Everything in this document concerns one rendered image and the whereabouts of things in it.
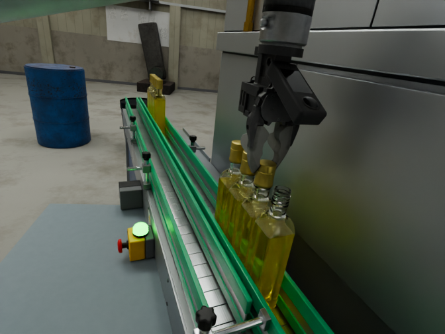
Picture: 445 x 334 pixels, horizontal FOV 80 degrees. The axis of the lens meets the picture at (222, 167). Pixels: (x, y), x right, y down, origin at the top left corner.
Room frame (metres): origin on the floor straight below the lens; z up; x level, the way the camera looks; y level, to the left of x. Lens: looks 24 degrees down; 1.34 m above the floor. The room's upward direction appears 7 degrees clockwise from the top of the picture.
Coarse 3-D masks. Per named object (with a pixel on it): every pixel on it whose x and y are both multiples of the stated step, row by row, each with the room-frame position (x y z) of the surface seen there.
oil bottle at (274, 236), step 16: (256, 224) 0.40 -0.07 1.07; (272, 224) 0.37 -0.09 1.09; (288, 224) 0.38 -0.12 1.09; (256, 240) 0.39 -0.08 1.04; (272, 240) 0.36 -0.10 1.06; (288, 240) 0.37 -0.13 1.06; (256, 256) 0.38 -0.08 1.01; (272, 256) 0.36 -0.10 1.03; (288, 256) 0.38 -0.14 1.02; (256, 272) 0.37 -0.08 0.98; (272, 272) 0.37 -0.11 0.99; (272, 288) 0.37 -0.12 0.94; (272, 304) 0.37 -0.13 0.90
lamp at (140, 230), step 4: (136, 224) 0.63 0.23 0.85; (140, 224) 0.63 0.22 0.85; (144, 224) 0.63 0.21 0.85; (136, 228) 0.61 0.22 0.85; (140, 228) 0.61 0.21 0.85; (144, 228) 0.62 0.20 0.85; (132, 232) 0.62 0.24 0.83; (136, 232) 0.61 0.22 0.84; (140, 232) 0.61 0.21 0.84; (144, 232) 0.61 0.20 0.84; (136, 236) 0.60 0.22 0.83; (140, 236) 0.60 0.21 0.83; (144, 236) 0.61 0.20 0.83
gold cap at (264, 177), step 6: (264, 162) 0.44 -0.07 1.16; (270, 162) 0.45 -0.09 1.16; (258, 168) 0.44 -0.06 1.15; (264, 168) 0.43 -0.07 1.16; (270, 168) 0.43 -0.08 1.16; (258, 174) 0.44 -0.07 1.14; (264, 174) 0.43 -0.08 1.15; (270, 174) 0.43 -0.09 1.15; (258, 180) 0.43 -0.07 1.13; (264, 180) 0.43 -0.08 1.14; (270, 180) 0.43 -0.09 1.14; (258, 186) 0.43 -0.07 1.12; (264, 186) 0.43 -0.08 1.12; (270, 186) 0.43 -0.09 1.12
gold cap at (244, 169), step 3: (243, 150) 0.50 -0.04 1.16; (243, 153) 0.49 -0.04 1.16; (243, 156) 0.49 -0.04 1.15; (246, 156) 0.49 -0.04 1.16; (243, 159) 0.49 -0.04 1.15; (246, 159) 0.48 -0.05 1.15; (243, 162) 0.49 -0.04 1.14; (246, 162) 0.48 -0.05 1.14; (243, 165) 0.49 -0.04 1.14; (246, 165) 0.48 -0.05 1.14; (240, 168) 0.50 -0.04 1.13; (243, 168) 0.49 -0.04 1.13; (246, 168) 0.48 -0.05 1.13; (249, 168) 0.48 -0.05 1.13; (240, 171) 0.49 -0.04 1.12; (243, 171) 0.49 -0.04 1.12; (246, 171) 0.48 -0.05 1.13; (249, 171) 0.48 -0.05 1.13; (246, 174) 0.48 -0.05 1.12; (249, 174) 0.48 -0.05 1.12; (252, 174) 0.48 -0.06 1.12; (255, 174) 0.49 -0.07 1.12
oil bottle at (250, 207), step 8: (248, 200) 0.44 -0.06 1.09; (256, 200) 0.43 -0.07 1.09; (264, 200) 0.43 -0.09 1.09; (240, 208) 0.45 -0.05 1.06; (248, 208) 0.43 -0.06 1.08; (256, 208) 0.42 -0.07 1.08; (264, 208) 0.42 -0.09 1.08; (240, 216) 0.45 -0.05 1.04; (248, 216) 0.42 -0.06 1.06; (256, 216) 0.41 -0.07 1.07; (240, 224) 0.44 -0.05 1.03; (248, 224) 0.42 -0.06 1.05; (240, 232) 0.44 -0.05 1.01; (248, 232) 0.41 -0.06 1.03; (240, 240) 0.44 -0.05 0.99; (248, 240) 0.41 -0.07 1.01; (240, 248) 0.43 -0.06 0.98; (248, 248) 0.41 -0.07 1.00; (240, 256) 0.43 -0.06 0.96
